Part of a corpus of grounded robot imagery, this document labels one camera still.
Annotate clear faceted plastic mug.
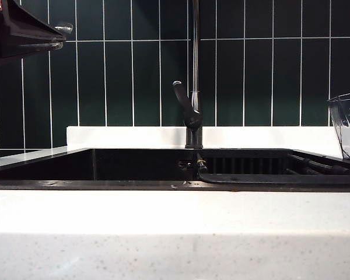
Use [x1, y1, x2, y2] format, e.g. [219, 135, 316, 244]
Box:
[326, 90, 350, 162]

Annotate black tall kitchen faucet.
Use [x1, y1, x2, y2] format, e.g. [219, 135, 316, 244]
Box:
[185, 0, 205, 149]

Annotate black faucet lever handle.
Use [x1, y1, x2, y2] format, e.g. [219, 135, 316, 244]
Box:
[171, 80, 202, 130]

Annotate black undermount sink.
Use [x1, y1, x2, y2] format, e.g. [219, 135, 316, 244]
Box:
[0, 147, 350, 193]

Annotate black slatted drain basket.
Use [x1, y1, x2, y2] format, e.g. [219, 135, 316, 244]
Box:
[205, 156, 287, 174]

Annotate black roll-up rod rack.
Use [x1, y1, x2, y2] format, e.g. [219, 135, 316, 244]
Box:
[195, 153, 350, 186]

